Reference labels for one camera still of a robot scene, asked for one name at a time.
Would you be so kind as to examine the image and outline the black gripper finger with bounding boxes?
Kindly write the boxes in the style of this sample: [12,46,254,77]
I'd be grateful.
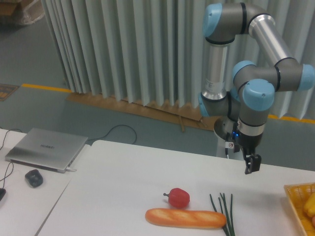
[243,155,252,175]
[249,154,261,172]

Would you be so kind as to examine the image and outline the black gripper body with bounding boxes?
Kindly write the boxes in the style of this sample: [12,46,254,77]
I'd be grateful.
[232,130,263,157]

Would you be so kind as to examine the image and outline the red pepper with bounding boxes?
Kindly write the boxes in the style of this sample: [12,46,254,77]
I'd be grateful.
[163,188,190,209]

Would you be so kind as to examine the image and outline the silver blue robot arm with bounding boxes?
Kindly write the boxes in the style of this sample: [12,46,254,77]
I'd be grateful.
[198,2,315,174]

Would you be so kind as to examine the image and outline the yellow pepper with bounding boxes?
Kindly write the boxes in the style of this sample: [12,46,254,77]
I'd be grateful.
[303,192,315,218]

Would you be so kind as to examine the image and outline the yellow wicker basket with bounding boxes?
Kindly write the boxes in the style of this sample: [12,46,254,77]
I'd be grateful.
[284,182,315,236]

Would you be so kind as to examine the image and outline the brown cardboard sheet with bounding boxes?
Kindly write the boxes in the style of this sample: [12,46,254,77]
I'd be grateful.
[67,93,219,132]

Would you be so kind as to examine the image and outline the green chives bunch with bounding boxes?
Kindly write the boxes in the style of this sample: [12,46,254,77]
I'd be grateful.
[218,193,236,236]

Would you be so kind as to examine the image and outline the baguette bread loaf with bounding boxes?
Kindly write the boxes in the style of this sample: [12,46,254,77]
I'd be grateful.
[145,208,227,229]

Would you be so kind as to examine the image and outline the grey pleated curtain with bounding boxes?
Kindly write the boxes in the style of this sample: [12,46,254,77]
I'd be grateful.
[41,0,315,119]

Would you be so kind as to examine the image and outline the silver Huawei laptop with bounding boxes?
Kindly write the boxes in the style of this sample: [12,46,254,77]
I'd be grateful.
[5,128,88,173]

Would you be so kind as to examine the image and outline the black computer mouse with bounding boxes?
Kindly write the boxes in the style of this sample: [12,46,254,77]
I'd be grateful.
[25,169,43,188]

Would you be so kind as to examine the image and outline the plastic wrapped cardboard box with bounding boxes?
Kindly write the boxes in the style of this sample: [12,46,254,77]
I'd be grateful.
[0,0,45,26]

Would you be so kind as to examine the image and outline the black floor cable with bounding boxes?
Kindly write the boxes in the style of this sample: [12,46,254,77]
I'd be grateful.
[87,124,137,146]

